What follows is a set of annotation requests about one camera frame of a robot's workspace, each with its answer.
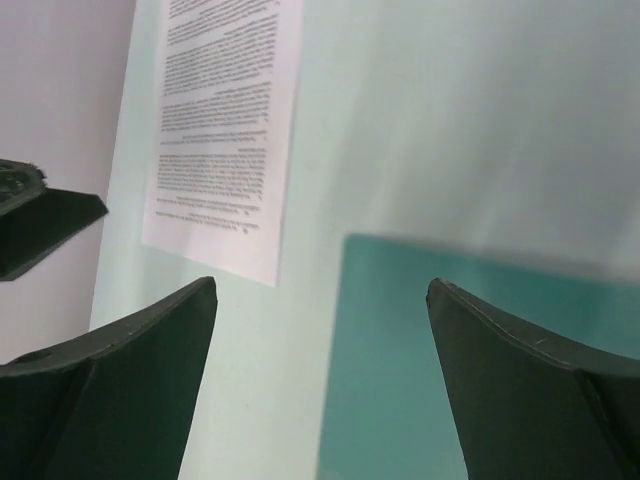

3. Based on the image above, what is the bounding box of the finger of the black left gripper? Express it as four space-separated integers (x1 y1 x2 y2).
1 159 108 281

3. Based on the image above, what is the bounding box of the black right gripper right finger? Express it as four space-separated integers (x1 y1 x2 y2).
426 279 639 479

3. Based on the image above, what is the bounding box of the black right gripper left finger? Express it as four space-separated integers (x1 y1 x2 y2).
1 277 218 480

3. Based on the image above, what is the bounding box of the teal folder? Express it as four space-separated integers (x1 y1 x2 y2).
317 235 639 479

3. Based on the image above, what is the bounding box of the printed white paper sheet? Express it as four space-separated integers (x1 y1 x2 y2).
142 0 304 286

